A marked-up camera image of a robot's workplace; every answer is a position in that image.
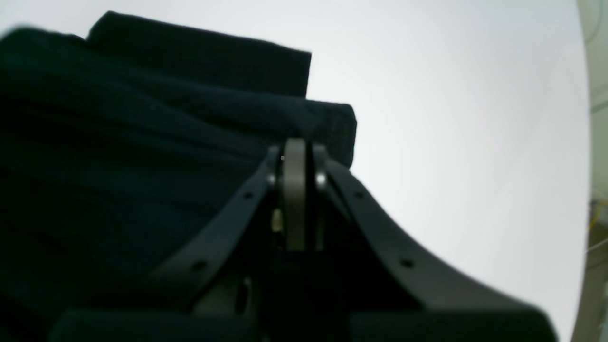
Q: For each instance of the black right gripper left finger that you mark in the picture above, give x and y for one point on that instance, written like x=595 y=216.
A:
x=203 y=293

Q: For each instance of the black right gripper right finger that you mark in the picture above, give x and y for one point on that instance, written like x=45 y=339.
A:
x=433 y=302

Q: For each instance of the black T-shirt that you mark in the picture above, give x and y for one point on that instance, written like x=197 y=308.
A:
x=119 y=147

